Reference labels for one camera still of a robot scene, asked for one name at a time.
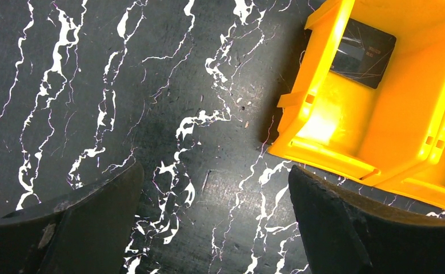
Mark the yellow bin middle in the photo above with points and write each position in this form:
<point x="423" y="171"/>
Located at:
<point x="426" y="181"/>

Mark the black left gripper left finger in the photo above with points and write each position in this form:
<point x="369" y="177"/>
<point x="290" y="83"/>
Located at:
<point x="84" y="231"/>

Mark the yellow bin left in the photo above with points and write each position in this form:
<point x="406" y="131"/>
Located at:
<point x="368" y="135"/>

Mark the black VIP card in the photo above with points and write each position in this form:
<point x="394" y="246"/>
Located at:
<point x="363" y="54"/>

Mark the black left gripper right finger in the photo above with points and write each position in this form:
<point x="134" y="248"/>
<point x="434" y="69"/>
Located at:
<point x="344" y="232"/>

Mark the yellow bin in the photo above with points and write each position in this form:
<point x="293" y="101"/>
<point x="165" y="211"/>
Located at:
<point x="368" y="135"/>
<point x="426" y="181"/>

